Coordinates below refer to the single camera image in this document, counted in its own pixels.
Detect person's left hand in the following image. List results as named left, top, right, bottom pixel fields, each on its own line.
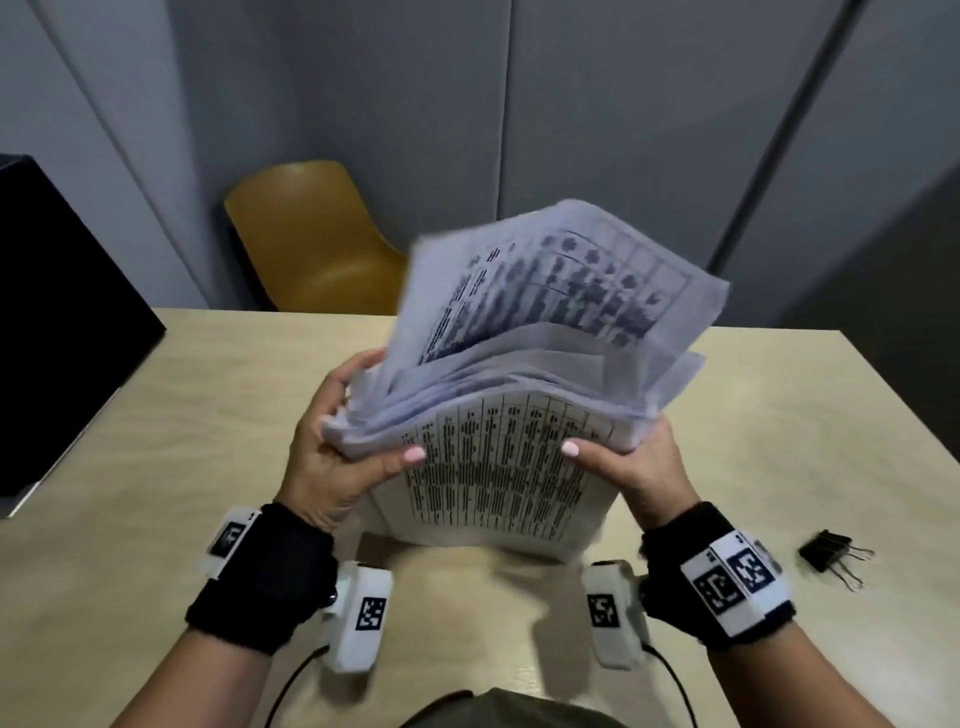
left=273, top=348, right=429, bottom=535

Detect person's right hand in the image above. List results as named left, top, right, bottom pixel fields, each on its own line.
left=560, top=418, right=703, bottom=532

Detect pile of printed papers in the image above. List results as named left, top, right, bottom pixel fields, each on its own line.
left=322, top=198, right=731, bottom=564

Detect black binder clip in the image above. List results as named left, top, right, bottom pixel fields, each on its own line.
left=798, top=530, right=877, bottom=594

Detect yellow chair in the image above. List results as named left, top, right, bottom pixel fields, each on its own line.
left=223, top=159, right=410, bottom=315

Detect olive green shirt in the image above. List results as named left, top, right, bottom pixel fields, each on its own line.
left=401, top=688, right=628, bottom=728

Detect black monitor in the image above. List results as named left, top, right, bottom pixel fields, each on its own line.
left=0, top=153, right=168, bottom=519

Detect white wrist camera with marker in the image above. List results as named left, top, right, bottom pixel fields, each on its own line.
left=583, top=558, right=652, bottom=670
left=322, top=560, right=395, bottom=675

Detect black camera cable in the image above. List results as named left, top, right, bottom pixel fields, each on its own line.
left=643, top=644, right=703, bottom=728
left=262, top=644, right=330, bottom=728

